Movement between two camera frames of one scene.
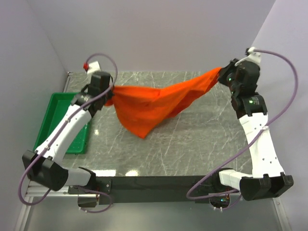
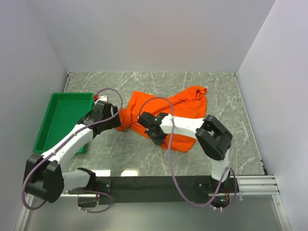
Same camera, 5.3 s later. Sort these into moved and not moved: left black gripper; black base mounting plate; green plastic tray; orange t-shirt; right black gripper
Moved: left black gripper; right black gripper; orange t-shirt
Not moved: green plastic tray; black base mounting plate
